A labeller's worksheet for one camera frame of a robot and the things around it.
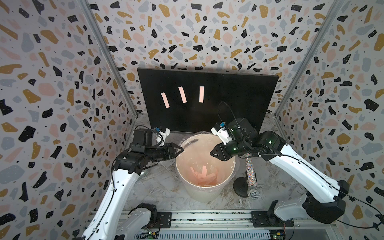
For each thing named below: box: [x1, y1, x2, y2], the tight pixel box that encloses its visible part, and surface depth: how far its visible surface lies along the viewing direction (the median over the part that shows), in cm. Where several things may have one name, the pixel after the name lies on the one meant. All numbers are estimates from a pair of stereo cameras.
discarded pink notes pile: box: [190, 165, 218, 186], surface depth 81 cm
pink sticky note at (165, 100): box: [160, 92, 170, 109], surface depth 73 cm
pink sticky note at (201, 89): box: [199, 86, 205, 103], surface depth 70 cm
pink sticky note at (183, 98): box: [178, 86, 188, 104], surface depth 71 cm
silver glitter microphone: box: [245, 157, 260, 200], surface depth 68 cm
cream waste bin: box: [175, 133, 239, 203], surface depth 75 cm
